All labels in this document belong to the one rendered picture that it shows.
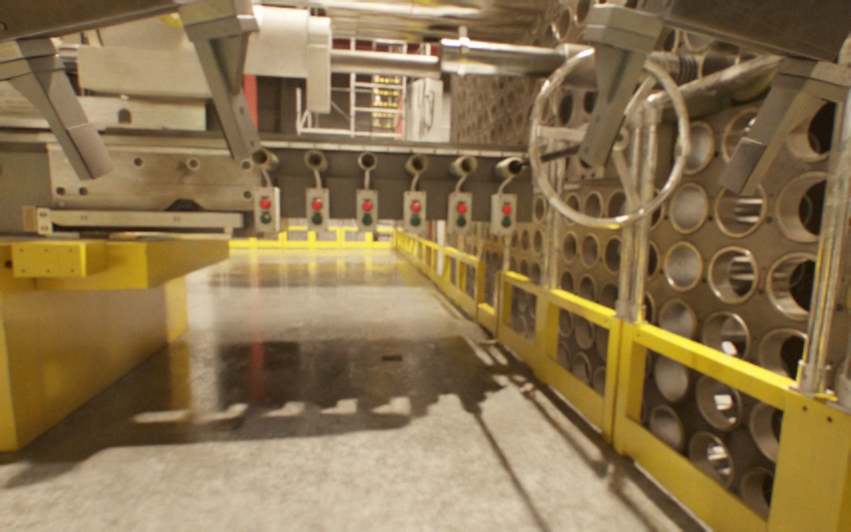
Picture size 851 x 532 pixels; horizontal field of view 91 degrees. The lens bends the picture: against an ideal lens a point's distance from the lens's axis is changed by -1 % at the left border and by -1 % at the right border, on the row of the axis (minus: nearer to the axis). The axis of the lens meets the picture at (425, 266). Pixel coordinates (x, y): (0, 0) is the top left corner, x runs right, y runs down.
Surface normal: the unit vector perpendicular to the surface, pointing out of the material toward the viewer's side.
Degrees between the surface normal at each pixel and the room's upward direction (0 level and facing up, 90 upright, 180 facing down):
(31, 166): 90
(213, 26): 113
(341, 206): 90
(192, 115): 90
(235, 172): 90
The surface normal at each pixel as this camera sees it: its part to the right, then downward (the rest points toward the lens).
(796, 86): -0.98, -0.13
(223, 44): -0.07, 0.51
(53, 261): 0.16, 0.12
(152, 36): 0.15, -0.26
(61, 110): 0.99, -0.09
